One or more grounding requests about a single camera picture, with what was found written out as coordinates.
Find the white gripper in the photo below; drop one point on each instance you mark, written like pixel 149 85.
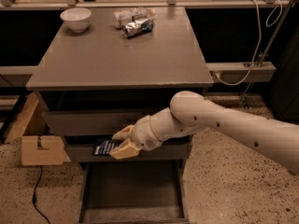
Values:
pixel 143 133

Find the dark blue rxbar wrapper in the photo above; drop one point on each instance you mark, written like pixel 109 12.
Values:
pixel 102 147

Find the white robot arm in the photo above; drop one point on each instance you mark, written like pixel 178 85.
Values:
pixel 190 112

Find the grey open bottom drawer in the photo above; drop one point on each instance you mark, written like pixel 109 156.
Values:
pixel 133 192

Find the grey drawer cabinet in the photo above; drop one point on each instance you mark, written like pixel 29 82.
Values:
pixel 100 69

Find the cardboard box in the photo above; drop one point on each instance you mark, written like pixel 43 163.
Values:
pixel 37 147

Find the silver foil snack bag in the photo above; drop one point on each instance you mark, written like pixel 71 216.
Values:
pixel 138 27

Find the white plastic snack bag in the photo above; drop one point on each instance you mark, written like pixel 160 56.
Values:
pixel 123 17

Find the white ceramic bowl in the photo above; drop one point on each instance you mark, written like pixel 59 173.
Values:
pixel 76 19

